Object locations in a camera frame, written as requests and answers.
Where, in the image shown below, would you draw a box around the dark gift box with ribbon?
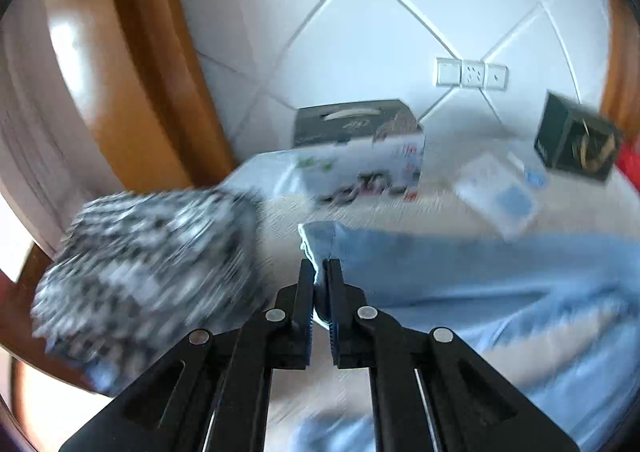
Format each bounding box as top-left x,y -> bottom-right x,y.
534,92 -> 623,182

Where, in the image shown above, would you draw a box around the light blue trousers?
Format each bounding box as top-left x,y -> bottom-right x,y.
298,221 -> 639,451

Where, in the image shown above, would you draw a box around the white lace tablecloth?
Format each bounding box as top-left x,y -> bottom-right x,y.
259,131 -> 640,253

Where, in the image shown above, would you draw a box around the white wall socket panel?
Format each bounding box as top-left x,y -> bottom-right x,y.
435,58 -> 509,91

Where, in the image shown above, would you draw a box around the black white checkered clothes pile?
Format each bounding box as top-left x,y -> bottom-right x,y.
30,189 -> 269,397

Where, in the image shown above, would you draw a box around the printed product cardboard box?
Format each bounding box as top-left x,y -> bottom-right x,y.
292,100 -> 425,205

